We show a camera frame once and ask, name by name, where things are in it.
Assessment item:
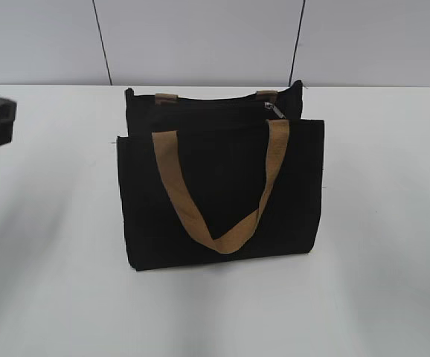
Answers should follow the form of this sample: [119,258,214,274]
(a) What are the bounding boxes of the silver zipper pull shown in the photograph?
[264,102,286,120]

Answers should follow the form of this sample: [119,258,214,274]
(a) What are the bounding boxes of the black tote bag tan handles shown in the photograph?
[117,81,324,271]

